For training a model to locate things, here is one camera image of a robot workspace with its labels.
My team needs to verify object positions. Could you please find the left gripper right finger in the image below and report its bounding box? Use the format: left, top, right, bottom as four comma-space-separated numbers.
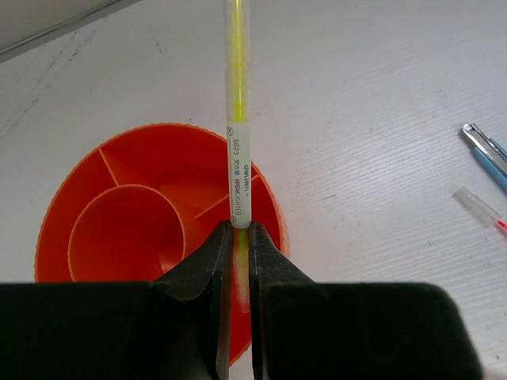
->
249, 223, 484, 379

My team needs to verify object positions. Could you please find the clear highlighter cap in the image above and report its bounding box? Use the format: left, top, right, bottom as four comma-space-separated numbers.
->
452, 187, 501, 227

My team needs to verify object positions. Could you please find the orange round organizer container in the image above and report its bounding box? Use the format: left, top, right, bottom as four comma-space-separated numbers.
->
33, 122, 285, 365

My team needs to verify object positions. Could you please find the thin yellow highlighter pen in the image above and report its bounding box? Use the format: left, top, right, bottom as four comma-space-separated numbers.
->
224, 0, 252, 314

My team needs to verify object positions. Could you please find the thin pink highlighter pen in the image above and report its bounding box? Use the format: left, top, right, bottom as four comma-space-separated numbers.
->
495, 218, 507, 237

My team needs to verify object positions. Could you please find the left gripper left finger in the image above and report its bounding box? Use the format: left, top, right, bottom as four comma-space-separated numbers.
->
1, 222, 233, 379

